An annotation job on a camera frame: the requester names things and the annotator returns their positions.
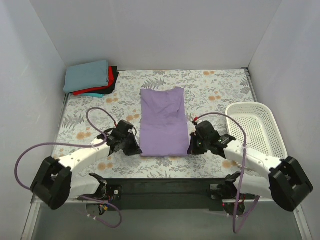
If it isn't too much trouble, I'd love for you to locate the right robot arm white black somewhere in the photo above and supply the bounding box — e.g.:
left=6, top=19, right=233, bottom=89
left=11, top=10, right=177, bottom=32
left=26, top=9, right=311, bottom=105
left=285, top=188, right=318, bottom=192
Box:
left=187, top=121, right=314, bottom=212

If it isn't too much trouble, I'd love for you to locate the folded red t shirt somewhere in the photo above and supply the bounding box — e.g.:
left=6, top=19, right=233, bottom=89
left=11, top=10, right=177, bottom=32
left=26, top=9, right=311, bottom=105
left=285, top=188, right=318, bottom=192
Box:
left=72, top=66, right=114, bottom=96

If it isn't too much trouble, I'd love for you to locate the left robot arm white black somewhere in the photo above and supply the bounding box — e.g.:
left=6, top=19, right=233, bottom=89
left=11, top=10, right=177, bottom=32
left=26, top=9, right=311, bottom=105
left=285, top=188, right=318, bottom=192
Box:
left=30, top=120, right=142, bottom=210

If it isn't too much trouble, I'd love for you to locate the purple t shirt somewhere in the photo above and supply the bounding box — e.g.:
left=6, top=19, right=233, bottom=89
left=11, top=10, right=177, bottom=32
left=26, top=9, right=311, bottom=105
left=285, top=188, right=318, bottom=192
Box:
left=139, top=87, right=190, bottom=157

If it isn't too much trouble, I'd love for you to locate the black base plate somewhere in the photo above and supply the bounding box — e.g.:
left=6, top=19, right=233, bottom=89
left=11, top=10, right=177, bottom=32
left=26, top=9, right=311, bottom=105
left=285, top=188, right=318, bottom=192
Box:
left=77, top=177, right=258, bottom=212

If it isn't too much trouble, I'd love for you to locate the folded teal t shirt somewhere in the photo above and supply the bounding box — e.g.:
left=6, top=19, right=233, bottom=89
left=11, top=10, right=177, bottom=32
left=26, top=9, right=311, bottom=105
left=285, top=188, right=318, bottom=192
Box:
left=85, top=93, right=104, bottom=98

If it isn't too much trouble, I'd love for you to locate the white plastic basket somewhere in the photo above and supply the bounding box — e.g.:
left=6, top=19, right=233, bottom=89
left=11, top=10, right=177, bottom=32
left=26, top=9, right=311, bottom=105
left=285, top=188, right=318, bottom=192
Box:
left=225, top=102, right=288, bottom=159

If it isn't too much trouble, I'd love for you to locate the aluminium frame rail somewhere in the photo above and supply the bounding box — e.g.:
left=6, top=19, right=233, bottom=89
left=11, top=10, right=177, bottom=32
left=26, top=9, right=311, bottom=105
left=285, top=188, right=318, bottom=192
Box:
left=22, top=199, right=312, bottom=240

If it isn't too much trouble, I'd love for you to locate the folded grey-blue t shirt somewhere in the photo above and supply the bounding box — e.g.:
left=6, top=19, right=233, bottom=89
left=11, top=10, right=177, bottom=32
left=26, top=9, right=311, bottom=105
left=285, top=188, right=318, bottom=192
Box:
left=63, top=60, right=109, bottom=93

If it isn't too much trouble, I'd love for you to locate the floral table cloth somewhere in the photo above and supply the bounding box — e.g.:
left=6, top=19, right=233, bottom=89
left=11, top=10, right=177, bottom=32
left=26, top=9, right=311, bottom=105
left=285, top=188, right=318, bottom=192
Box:
left=52, top=69, right=254, bottom=178

